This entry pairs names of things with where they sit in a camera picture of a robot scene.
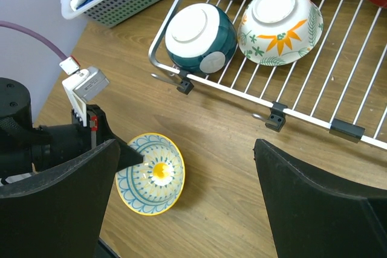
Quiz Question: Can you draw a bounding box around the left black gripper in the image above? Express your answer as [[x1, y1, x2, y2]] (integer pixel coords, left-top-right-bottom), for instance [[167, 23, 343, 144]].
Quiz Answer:
[[31, 105, 143, 171]]

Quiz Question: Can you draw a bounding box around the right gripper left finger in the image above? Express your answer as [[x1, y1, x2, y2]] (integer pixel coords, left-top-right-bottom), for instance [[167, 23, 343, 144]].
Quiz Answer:
[[1, 140, 120, 257]]

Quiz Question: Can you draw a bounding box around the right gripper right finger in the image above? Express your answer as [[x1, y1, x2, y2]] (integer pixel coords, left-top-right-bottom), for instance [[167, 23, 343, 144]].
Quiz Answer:
[[253, 139, 386, 257]]

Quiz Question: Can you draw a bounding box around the yellow blue patterned bowl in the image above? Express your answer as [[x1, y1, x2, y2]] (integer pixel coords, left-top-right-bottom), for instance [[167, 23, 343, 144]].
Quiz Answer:
[[115, 132, 186, 216]]

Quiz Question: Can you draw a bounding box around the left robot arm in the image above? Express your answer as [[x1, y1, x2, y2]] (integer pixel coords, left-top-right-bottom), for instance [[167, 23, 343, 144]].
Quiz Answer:
[[1, 78, 143, 184]]

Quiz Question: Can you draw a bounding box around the teal and white bowl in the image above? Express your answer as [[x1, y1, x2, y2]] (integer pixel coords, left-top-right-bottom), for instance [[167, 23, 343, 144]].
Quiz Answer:
[[164, 3, 238, 74]]

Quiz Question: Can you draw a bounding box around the metal wire dish rack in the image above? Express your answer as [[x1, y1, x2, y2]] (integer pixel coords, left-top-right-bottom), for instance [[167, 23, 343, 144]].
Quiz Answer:
[[148, 0, 386, 149]]

